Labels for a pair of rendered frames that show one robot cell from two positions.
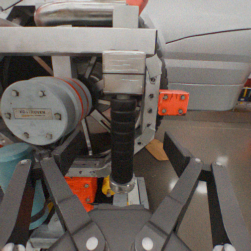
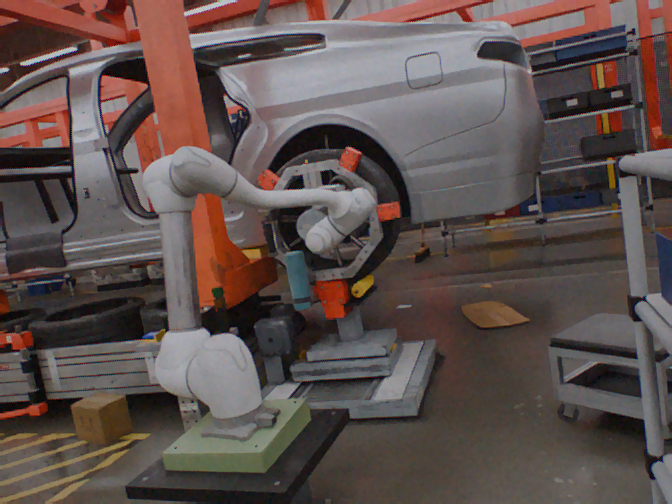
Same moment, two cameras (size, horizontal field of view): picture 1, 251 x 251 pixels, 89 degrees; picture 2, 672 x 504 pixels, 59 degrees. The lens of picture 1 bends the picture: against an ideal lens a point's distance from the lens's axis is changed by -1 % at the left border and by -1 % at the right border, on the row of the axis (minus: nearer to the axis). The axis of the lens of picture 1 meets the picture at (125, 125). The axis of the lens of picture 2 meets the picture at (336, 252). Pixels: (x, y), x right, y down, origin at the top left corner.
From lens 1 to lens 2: 230 cm
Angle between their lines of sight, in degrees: 21
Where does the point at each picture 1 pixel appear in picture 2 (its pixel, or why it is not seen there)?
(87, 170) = (338, 272)
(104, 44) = not seen: hidden behind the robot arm
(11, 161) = (296, 255)
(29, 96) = (308, 218)
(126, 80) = not seen: hidden behind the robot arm
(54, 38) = not seen: hidden behind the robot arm
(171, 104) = (385, 212)
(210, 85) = (465, 186)
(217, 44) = (458, 145)
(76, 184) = (331, 285)
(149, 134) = (376, 236)
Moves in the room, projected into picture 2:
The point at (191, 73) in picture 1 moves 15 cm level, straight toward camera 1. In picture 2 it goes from (439, 178) to (423, 181)
